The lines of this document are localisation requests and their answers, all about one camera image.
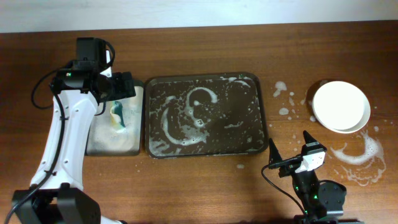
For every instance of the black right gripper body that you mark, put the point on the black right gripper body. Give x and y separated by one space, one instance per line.
303 182

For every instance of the green yellow sponge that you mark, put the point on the green yellow sponge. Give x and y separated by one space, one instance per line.
116 114

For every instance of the grey tray with soapy water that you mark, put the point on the grey tray with soapy water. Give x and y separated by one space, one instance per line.
103 140

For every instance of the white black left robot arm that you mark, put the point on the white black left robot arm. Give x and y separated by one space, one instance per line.
55 193

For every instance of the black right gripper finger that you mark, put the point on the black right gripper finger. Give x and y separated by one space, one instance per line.
274 156
311 144

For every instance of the white plate with red stain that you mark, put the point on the white plate with red stain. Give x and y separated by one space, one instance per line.
347 115

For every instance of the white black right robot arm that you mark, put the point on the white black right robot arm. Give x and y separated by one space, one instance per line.
320 201

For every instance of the dark brown plastic tray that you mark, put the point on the dark brown plastic tray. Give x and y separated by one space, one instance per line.
204 115

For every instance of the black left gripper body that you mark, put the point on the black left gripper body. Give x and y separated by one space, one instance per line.
117 86

